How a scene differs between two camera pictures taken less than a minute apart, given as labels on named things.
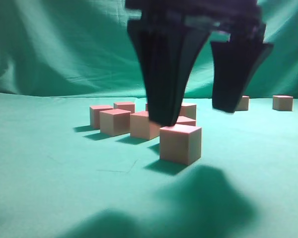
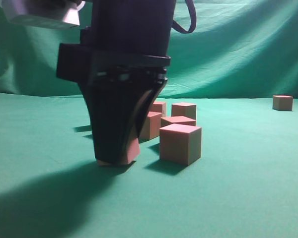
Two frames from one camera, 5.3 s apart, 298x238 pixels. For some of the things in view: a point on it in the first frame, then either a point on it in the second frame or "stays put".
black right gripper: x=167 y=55 → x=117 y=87
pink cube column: x=283 y=102 stays put
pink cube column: x=180 y=144 stays put
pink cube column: x=141 y=128 stays put
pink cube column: x=244 y=103 → x=132 y=151
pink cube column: x=185 y=120 stays put
